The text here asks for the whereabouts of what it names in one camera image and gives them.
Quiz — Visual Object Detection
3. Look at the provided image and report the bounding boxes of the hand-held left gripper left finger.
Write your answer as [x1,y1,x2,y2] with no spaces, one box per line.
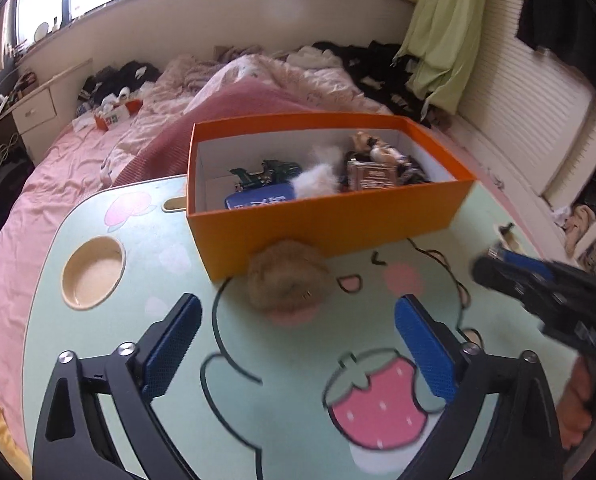
[32,292,203,480]

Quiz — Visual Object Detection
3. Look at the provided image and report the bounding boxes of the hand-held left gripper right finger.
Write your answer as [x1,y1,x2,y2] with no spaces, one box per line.
[394,294,564,480]

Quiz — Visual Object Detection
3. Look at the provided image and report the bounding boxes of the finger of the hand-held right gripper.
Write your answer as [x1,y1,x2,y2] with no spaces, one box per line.
[488,244,555,282]
[471,257,544,312]

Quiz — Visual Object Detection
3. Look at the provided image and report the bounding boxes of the black lace-trimmed cloth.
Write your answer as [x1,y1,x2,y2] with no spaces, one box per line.
[398,152,434,186]

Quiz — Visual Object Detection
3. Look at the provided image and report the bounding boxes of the brown fluffy pom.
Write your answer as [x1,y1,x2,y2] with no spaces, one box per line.
[247,240,331,313]

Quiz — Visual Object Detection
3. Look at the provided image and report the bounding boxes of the orange cardboard box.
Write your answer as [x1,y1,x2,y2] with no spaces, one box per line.
[185,114,479,282]

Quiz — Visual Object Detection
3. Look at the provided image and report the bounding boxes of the brown card box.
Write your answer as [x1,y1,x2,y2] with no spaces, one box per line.
[347,159,404,192]

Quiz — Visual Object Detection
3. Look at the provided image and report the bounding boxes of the blue metal tin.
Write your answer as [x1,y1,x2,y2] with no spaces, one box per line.
[224,182,299,211]

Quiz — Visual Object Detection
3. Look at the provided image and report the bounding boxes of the small doll figure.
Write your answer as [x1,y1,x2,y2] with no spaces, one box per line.
[350,130,411,166]

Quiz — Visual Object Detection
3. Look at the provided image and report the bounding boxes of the white fur piece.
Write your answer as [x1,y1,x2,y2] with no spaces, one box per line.
[293,145,349,198]

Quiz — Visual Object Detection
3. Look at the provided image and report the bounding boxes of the green cartoon desktop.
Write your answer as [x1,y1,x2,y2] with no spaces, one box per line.
[20,175,579,480]

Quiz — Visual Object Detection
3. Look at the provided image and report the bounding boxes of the person's right hand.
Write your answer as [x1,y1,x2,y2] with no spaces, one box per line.
[559,359,596,452]

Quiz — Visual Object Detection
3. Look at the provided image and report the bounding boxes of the cream cloth pile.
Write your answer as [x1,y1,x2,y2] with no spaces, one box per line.
[563,205,596,256]

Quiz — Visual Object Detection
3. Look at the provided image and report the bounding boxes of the yellow cloth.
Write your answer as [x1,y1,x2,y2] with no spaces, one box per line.
[0,402,31,480]

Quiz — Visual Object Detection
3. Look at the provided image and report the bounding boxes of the pink bedsheet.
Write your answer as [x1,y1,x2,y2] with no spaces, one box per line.
[0,105,189,321]

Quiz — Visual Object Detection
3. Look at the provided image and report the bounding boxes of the light green curtain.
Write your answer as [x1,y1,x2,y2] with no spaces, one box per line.
[393,0,486,123]

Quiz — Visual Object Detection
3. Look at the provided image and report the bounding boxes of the orange white carton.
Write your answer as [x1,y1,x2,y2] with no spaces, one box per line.
[94,100,144,132]

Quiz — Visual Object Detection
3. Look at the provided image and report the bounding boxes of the black hanging garment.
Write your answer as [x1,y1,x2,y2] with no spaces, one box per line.
[515,0,596,106]

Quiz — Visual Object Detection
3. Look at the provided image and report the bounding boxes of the pile of black clothes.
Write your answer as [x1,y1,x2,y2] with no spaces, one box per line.
[313,40,446,128]

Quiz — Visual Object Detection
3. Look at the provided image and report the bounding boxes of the pink ribbed blanket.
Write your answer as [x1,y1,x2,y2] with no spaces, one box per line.
[113,80,379,188]

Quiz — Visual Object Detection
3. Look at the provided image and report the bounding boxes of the white drawer desk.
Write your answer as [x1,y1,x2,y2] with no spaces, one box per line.
[10,57,95,151]

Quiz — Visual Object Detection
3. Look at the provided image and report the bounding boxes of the black white-striped garment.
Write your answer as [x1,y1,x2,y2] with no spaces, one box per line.
[80,62,161,106]

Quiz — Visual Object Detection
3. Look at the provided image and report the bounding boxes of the white clothes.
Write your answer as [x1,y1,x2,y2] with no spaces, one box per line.
[285,45,340,69]

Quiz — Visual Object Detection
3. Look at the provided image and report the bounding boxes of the pale pink printed quilt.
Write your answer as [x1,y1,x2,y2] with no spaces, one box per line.
[153,52,394,116]

